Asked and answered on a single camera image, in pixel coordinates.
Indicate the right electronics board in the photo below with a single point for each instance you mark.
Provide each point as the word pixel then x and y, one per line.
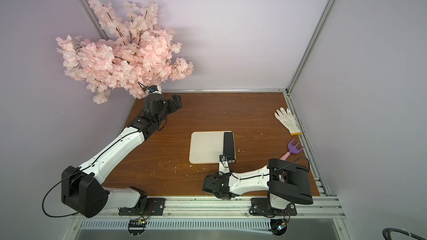
pixel 278 227

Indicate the purple toy fork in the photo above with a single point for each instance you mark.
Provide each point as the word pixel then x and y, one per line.
pixel 294 147

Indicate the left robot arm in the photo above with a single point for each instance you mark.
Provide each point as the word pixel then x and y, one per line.
pixel 82 187

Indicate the black cable corner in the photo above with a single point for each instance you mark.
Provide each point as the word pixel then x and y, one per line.
pixel 386 233

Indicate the white work glove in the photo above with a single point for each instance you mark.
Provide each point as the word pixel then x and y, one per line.
pixel 287 119

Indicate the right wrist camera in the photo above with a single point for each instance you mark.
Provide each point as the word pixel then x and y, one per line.
pixel 224 163

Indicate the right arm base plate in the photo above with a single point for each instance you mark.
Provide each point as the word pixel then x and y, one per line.
pixel 262 206

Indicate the electronics board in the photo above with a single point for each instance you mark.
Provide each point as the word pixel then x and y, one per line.
pixel 278 227
pixel 136 227

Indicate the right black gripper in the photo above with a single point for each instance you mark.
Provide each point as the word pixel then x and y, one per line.
pixel 227 156

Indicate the aluminium front rail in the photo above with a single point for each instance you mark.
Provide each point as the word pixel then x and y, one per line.
pixel 241 207

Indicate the left electronics board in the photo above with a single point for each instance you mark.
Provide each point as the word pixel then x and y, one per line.
pixel 136 227

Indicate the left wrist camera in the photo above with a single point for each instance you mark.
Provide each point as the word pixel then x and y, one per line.
pixel 154 89

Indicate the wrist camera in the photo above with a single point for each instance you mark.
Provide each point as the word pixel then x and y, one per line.
pixel 224 163
pixel 154 89

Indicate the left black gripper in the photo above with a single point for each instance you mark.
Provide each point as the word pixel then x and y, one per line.
pixel 177 104

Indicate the pink cherry blossom tree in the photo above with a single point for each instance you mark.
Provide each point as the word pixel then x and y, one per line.
pixel 143 54

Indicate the cream cutting board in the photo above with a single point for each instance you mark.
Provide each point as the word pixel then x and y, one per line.
pixel 205 147

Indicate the black kitchen knife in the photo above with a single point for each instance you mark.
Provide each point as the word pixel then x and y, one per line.
pixel 229 146

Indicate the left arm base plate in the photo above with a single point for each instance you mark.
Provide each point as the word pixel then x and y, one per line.
pixel 145 207

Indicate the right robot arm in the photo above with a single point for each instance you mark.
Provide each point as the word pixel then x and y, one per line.
pixel 285 182

